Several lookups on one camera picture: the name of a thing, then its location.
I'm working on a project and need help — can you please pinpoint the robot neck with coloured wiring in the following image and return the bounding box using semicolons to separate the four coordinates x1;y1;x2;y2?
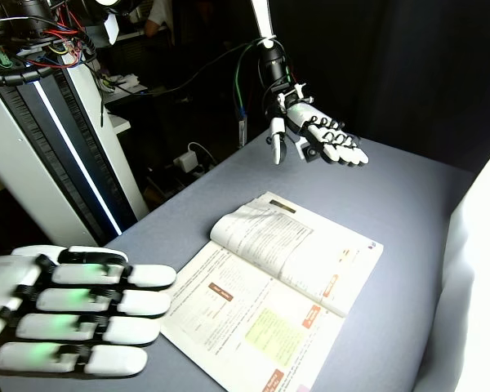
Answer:
0;0;119;89

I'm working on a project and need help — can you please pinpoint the white paper tag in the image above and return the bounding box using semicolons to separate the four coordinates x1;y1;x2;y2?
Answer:
103;14;120;46

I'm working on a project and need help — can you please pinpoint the person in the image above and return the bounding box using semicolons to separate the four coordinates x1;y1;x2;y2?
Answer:
144;0;175;38

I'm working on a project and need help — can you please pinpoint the black cable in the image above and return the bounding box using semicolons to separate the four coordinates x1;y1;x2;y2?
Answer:
138;38;266;98

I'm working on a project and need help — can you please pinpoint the black curtain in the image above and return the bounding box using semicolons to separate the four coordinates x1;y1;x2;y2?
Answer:
269;0;490;180

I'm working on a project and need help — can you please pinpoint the white power adapter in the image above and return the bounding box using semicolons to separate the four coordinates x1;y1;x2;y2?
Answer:
174;150;202;172

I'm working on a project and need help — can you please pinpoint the white desk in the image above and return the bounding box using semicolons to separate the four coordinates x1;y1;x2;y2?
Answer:
100;83;150;135

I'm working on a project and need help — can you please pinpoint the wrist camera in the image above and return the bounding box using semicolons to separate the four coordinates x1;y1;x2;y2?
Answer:
296;136;322;163

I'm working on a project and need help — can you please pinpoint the open printed textbook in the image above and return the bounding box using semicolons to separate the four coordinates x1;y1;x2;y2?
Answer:
159;190;384;392

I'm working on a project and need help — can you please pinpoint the grey table cloth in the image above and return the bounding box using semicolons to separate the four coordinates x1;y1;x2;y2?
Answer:
0;129;479;392

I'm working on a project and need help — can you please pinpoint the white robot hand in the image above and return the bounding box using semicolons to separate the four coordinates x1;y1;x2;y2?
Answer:
268;102;370;167
0;244;177;379

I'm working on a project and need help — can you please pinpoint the white robot body column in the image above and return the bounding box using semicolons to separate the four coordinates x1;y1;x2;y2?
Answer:
0;60;150;248

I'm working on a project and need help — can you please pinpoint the white backdrop cloth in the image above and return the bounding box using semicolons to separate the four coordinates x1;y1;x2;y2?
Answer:
406;136;490;392

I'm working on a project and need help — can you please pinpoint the green cable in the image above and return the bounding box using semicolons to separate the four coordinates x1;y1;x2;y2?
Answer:
233;43;251;119

